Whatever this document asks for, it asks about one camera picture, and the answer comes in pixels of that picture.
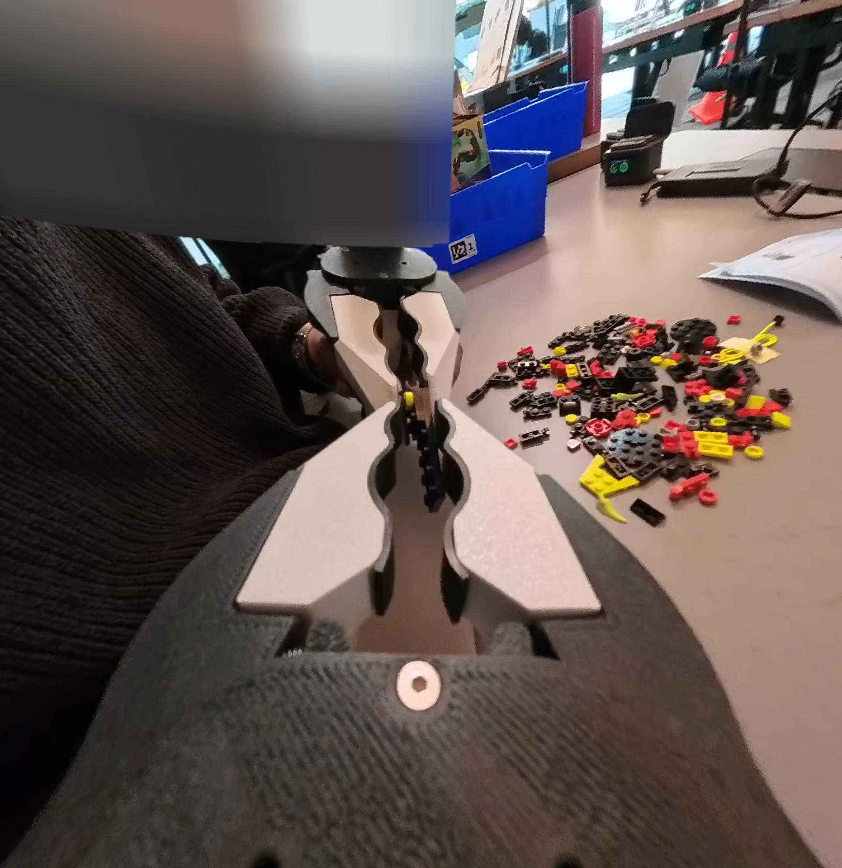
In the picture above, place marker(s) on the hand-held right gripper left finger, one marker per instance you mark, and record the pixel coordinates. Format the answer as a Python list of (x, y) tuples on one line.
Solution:
[(312, 542)]

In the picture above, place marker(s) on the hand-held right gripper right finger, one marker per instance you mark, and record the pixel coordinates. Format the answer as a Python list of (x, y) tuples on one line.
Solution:
[(519, 542)]

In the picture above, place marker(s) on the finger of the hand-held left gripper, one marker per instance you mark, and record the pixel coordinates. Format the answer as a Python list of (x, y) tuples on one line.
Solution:
[(356, 339), (438, 332)]

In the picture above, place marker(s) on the black lego assembly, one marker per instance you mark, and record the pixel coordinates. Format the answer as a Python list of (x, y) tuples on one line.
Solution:
[(424, 454)]

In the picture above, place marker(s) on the pile of lego pieces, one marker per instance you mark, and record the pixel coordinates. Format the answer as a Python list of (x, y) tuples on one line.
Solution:
[(651, 407)]

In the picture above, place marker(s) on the lego instruction booklet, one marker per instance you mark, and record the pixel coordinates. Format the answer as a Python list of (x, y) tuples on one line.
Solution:
[(794, 264)]

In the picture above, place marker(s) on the person's left hand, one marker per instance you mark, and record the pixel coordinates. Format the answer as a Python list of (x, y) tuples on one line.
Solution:
[(323, 363)]

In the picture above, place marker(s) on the blue plastic bin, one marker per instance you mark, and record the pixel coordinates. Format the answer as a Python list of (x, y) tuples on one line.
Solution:
[(495, 210), (543, 115)]

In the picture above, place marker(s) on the printed picture card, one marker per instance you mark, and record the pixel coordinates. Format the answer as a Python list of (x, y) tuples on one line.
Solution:
[(470, 152)]

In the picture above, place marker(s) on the cardboard box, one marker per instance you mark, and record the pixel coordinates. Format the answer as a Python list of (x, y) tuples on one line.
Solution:
[(497, 41)]

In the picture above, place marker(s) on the black battery charger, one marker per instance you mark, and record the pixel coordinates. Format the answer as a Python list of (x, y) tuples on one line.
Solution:
[(635, 152)]

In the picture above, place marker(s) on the flat black device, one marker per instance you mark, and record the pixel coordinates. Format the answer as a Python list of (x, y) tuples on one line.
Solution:
[(719, 173)]

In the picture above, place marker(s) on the background workbench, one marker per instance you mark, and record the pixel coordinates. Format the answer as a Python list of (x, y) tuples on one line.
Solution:
[(767, 27)]

